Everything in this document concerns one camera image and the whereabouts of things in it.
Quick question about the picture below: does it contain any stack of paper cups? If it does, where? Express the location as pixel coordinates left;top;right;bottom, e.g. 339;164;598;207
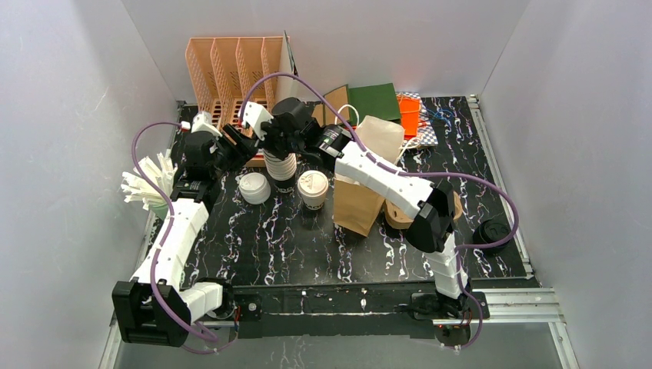
263;150;297;193

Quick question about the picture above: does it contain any single white lid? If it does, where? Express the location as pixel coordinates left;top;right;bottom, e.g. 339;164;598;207
298;170;329;198

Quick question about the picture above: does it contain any single paper cup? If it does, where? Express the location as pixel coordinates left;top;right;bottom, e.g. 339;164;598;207
298;170;329;210

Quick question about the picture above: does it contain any tan paper bag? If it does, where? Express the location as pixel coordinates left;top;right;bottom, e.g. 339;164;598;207
333;115;432;237

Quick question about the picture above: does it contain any cardboard two-cup carrier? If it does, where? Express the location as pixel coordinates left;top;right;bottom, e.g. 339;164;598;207
383;191;463;230

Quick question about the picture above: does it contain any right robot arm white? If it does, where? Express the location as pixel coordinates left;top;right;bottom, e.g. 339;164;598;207
241;98;469;314

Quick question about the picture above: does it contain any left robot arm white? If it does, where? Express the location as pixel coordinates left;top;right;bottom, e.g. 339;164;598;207
111;122;258;347

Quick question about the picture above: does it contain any brown kraft paper bag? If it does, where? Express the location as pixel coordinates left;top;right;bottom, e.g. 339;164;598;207
311;104;325;127

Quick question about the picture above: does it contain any white folder in organizer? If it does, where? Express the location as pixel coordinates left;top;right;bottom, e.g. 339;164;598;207
275;31;299;101

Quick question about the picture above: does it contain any stack of white lids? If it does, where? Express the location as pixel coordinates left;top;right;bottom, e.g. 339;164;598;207
238;172;271;205

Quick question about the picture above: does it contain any green cup holder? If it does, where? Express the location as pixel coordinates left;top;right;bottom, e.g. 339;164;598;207
148;202;168;220

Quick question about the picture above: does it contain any white wrapped straws bundle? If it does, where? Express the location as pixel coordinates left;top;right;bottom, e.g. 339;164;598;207
120;149;178;211

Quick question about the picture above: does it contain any pink desk file organizer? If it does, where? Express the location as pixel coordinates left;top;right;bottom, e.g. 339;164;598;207
185;36;283;138

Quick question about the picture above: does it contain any dark green paper bag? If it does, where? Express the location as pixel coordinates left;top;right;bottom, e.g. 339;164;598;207
324;83;401;126

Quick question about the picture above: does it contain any orange paper bag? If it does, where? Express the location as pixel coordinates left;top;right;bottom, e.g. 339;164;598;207
397;94;421;140

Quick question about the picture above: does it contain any black round lid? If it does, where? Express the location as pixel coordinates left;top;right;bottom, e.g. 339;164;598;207
473;219;511;254

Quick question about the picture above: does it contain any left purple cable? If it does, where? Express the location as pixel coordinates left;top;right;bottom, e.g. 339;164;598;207
131;121;225;355

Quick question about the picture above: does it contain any purple cable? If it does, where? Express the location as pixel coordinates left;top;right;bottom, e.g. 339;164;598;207
239;71;521;352
131;121;225;355

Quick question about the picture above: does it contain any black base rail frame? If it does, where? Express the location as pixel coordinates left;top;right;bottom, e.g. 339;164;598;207
109;277;577;369

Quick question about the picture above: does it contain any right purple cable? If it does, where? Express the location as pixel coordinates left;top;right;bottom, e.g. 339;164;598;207
239;71;521;352

